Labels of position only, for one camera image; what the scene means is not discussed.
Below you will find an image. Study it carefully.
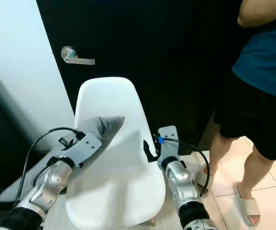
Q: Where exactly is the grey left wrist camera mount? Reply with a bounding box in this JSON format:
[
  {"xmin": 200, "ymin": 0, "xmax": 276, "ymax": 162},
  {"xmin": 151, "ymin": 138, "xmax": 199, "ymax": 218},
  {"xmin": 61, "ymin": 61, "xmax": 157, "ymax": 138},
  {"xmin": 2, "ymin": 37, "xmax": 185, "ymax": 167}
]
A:
[{"xmin": 61, "ymin": 133, "xmax": 102, "ymax": 168}]

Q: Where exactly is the white plastic chair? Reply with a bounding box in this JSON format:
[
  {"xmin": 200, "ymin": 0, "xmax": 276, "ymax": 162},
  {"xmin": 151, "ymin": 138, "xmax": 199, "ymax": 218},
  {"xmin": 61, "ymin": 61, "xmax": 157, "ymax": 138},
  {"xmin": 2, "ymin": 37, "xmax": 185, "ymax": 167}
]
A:
[{"xmin": 65, "ymin": 77, "xmax": 167, "ymax": 230}]

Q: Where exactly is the person in teal shirt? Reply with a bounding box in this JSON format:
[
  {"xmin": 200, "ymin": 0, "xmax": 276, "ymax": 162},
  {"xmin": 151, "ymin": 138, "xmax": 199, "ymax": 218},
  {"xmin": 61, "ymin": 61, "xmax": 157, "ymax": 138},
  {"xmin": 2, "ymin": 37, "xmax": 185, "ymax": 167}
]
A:
[{"xmin": 193, "ymin": 0, "xmax": 276, "ymax": 227}]

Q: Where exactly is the silver lever door handle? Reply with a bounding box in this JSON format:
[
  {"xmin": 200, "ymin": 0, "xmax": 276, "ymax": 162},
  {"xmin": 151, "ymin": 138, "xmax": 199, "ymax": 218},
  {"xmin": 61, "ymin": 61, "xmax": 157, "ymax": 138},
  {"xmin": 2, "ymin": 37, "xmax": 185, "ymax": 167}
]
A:
[{"xmin": 60, "ymin": 46, "xmax": 96, "ymax": 66}]

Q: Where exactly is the black door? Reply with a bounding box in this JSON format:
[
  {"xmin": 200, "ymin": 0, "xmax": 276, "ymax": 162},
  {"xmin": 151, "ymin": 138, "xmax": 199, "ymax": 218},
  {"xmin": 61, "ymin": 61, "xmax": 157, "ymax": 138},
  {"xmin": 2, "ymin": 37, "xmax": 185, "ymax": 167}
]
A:
[{"xmin": 36, "ymin": 0, "xmax": 256, "ymax": 147}]

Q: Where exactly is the dark cabinet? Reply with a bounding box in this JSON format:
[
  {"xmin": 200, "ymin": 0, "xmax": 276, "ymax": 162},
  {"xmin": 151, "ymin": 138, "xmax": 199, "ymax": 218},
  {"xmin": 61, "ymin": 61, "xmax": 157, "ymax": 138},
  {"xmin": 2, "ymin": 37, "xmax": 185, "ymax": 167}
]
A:
[{"xmin": 0, "ymin": 77, "xmax": 34, "ymax": 211}]

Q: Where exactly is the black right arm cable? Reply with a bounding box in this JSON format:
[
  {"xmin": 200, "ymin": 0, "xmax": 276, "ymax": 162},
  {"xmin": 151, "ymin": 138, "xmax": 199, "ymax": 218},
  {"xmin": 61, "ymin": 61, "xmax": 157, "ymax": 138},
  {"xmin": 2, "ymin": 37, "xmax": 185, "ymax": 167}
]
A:
[{"xmin": 162, "ymin": 138, "xmax": 211, "ymax": 197}]

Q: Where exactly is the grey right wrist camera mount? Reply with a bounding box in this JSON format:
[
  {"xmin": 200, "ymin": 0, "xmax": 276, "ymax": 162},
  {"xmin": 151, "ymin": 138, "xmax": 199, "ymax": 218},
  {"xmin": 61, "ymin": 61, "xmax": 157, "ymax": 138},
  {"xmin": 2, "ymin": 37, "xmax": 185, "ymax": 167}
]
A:
[{"xmin": 157, "ymin": 126, "xmax": 180, "ymax": 161}]

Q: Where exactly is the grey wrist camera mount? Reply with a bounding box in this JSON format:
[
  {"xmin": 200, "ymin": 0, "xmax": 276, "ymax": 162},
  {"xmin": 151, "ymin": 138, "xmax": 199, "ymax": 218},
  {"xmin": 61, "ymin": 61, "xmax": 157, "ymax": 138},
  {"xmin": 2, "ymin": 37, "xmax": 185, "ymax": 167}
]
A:
[
  {"xmin": 61, "ymin": 133, "xmax": 102, "ymax": 168},
  {"xmin": 157, "ymin": 126, "xmax": 180, "ymax": 161}
]

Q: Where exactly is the beige slide sandal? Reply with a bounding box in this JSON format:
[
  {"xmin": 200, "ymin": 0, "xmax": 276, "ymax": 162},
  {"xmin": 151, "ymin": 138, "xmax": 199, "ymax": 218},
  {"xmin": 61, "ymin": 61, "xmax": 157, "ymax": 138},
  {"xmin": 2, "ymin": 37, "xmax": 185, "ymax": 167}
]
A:
[
  {"xmin": 234, "ymin": 182, "xmax": 261, "ymax": 227},
  {"xmin": 194, "ymin": 165, "xmax": 215, "ymax": 191}
]

